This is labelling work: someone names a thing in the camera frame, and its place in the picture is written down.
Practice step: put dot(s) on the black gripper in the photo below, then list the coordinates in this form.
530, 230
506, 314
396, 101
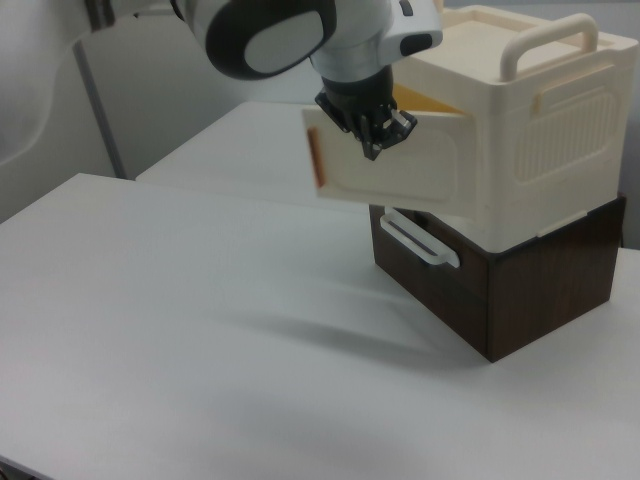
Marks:
357, 102

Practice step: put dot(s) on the cream cabinet door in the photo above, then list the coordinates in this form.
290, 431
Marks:
400, 172

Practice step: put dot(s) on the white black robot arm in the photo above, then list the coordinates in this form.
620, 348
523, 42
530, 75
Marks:
310, 35

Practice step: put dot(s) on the cream plastic cabinet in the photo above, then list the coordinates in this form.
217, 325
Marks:
540, 130

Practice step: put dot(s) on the dark brown wooden drawer box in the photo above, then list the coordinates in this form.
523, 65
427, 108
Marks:
525, 295

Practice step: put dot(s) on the grey partition post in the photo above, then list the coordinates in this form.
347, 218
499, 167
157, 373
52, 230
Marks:
97, 110

